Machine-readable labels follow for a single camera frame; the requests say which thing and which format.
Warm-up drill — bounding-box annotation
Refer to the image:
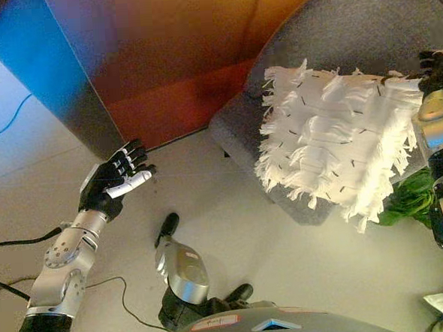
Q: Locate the green potted plant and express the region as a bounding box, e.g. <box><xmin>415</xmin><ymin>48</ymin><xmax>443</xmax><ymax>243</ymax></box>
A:
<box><xmin>375</xmin><ymin>167</ymin><xmax>441</xmax><ymax>233</ymax></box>

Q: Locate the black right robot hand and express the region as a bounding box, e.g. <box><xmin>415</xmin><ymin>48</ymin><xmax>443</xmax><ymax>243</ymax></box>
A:
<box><xmin>379</xmin><ymin>49</ymin><xmax>443</xmax><ymax>97</ymax></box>

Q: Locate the white fringed pillow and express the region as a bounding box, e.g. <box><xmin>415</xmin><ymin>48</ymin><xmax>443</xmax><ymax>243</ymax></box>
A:
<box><xmin>248</xmin><ymin>50</ymin><xmax>433</xmax><ymax>240</ymax></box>

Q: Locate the black left robot foot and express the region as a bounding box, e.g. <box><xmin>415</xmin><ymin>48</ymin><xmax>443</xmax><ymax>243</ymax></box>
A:
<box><xmin>155</xmin><ymin>213</ymin><xmax>182</xmax><ymax>248</ymax></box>

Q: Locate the black robot foot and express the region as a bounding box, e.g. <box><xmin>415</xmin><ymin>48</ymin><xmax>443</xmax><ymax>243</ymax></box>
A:
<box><xmin>228</xmin><ymin>283</ymin><xmax>255</xmax><ymax>306</ymax></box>
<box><xmin>155</xmin><ymin>213</ymin><xmax>182</xmax><ymax>248</ymax></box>

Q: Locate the grey robot torso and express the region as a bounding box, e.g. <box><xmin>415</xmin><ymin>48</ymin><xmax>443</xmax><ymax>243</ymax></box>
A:
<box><xmin>146</xmin><ymin>276</ymin><xmax>390</xmax><ymax>332</ymax></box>

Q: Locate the blue floor cable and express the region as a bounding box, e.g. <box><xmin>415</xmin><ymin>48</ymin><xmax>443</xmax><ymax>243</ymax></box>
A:
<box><xmin>0</xmin><ymin>92</ymin><xmax>36</xmax><ymax>140</ymax></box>

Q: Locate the black right robot foot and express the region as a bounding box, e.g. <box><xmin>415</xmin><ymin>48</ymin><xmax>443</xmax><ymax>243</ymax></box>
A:
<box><xmin>228</xmin><ymin>283</ymin><xmax>255</xmax><ymax>306</ymax></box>

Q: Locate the reddish wooden cabinet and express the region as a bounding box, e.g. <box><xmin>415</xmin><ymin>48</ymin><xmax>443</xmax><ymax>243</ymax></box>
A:
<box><xmin>0</xmin><ymin>0</ymin><xmax>344</xmax><ymax>170</ymax></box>

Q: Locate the silver left robot leg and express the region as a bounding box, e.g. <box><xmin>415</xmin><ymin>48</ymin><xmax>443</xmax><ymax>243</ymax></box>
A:
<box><xmin>153</xmin><ymin>232</ymin><xmax>212</xmax><ymax>307</ymax></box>

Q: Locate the grey fabric armchair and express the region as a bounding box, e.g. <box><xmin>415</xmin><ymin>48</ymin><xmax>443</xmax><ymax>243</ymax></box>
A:
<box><xmin>201</xmin><ymin>0</ymin><xmax>443</xmax><ymax>233</ymax></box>

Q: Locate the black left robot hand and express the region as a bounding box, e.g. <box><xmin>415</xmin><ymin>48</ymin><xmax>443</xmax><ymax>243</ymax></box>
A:
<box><xmin>74</xmin><ymin>137</ymin><xmax>161</xmax><ymax>224</ymax></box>

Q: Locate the thick black floor cable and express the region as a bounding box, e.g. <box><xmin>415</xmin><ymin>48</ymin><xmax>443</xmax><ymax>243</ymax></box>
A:
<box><xmin>0</xmin><ymin>273</ymin><xmax>31</xmax><ymax>303</ymax></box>

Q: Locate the thin black floor cable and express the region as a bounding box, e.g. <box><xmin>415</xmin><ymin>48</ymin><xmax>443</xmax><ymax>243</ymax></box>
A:
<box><xmin>0</xmin><ymin>267</ymin><xmax>173</xmax><ymax>332</ymax></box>

